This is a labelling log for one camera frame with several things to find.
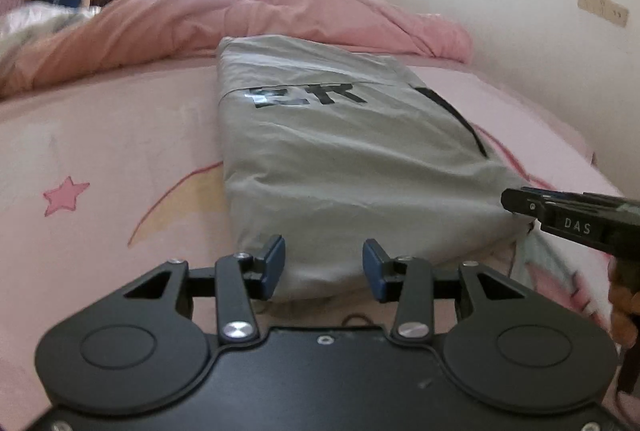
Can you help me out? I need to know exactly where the grey jacket with black lining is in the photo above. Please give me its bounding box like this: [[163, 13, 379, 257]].
[[217, 36, 530, 300]]

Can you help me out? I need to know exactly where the person's right hand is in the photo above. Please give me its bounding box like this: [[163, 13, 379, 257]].
[[608, 258, 639, 349]]

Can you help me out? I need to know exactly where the pink duvet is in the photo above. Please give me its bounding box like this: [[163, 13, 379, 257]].
[[1, 0, 473, 99]]

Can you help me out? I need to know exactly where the pink cartoon bed sheet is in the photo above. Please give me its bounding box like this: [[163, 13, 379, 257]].
[[1, 56, 623, 430]]

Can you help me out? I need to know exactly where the beige wall socket strip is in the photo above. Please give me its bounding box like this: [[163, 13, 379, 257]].
[[577, 0, 629, 28]]

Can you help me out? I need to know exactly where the white pastel patterned quilt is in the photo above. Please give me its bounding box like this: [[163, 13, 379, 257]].
[[1, 1, 101, 58]]

